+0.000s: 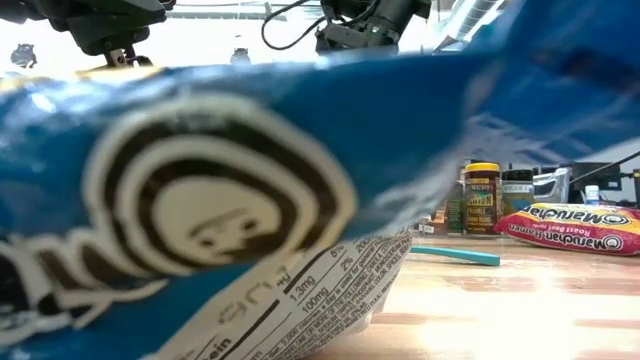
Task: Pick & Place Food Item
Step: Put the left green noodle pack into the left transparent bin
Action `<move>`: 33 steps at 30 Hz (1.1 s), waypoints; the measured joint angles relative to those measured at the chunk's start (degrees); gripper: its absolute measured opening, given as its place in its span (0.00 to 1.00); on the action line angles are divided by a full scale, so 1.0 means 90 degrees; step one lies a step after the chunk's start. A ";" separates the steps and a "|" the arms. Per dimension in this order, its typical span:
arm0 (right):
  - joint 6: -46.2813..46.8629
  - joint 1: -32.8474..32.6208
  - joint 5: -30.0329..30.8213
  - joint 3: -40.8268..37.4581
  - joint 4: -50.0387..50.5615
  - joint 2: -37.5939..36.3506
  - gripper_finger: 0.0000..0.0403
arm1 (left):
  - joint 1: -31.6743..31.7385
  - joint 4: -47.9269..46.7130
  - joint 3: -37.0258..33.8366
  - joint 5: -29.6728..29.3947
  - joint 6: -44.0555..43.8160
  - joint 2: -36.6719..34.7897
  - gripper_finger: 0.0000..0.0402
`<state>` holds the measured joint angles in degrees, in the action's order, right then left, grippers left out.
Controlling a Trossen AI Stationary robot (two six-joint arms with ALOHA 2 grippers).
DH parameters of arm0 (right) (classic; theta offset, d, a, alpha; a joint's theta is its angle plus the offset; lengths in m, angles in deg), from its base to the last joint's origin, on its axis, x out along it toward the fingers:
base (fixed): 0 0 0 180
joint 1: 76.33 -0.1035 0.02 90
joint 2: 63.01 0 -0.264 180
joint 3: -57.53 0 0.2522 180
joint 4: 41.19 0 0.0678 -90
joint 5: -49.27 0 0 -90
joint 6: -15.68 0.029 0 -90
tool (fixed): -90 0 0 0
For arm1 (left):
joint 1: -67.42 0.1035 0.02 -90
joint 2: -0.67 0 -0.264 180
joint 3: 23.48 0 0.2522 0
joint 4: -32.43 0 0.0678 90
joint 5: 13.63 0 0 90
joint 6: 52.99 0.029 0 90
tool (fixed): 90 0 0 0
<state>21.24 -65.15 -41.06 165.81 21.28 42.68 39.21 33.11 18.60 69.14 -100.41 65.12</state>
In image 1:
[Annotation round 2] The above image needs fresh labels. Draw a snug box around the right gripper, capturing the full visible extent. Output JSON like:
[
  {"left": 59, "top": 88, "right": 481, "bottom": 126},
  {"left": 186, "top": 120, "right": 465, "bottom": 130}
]
[{"left": 319, "top": 0, "right": 434, "bottom": 31}]

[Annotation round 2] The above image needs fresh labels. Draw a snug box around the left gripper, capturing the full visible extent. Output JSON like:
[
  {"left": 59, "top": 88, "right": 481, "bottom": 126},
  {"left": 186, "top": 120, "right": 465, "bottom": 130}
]
[{"left": 37, "top": 0, "right": 169, "bottom": 56}]

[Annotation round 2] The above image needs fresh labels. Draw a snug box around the black spice tin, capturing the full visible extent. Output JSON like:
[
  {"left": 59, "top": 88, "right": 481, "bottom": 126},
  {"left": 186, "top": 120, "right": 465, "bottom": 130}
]
[{"left": 446, "top": 179, "right": 465, "bottom": 234}]

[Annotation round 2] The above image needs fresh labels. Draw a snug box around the yellow lid spice jar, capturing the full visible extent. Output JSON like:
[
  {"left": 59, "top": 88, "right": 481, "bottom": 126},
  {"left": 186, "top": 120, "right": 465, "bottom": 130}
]
[{"left": 463, "top": 161, "right": 502, "bottom": 236}]

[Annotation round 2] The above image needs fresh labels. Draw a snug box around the brown spice box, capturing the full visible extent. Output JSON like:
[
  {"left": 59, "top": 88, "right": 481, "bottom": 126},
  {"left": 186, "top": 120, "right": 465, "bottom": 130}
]
[{"left": 419, "top": 204, "right": 449, "bottom": 236}]

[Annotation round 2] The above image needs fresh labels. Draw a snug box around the black lid spice jar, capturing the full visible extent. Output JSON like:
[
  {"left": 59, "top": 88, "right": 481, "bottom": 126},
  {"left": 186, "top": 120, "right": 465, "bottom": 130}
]
[{"left": 501, "top": 168, "right": 536, "bottom": 217}]

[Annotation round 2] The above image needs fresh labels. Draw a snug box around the small dark background object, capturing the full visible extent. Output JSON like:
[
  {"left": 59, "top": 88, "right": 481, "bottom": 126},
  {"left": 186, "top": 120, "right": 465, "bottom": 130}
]
[{"left": 8, "top": 42, "right": 39, "bottom": 70}]

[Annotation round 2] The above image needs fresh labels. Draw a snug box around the blue ramen noodle packet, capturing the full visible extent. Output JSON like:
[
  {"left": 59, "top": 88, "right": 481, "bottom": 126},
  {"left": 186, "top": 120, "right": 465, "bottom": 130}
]
[{"left": 0, "top": 0, "right": 640, "bottom": 360}]

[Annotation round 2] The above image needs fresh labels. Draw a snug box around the teal plastic spoon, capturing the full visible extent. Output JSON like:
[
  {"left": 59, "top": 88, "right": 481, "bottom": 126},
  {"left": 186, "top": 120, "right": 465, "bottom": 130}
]
[{"left": 409, "top": 244, "right": 502, "bottom": 268}]

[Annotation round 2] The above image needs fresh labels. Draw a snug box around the black computer monitor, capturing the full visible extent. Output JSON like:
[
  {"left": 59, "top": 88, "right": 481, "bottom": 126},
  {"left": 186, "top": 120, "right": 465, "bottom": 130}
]
[{"left": 571, "top": 160, "right": 623, "bottom": 191}]

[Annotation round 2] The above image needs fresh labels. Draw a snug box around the red roast beef ramen packet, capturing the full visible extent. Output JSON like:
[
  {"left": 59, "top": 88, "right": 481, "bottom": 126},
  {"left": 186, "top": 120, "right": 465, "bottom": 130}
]
[{"left": 493, "top": 202, "right": 640, "bottom": 258}]

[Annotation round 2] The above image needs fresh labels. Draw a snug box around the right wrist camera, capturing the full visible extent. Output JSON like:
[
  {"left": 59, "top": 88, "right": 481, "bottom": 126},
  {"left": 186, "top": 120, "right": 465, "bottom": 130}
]
[{"left": 313, "top": 22, "right": 401, "bottom": 55}]

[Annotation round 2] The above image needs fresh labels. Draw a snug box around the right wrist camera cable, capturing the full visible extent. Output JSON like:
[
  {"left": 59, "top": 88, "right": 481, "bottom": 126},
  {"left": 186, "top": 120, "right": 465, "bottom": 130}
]
[{"left": 259, "top": 0, "right": 326, "bottom": 52}]

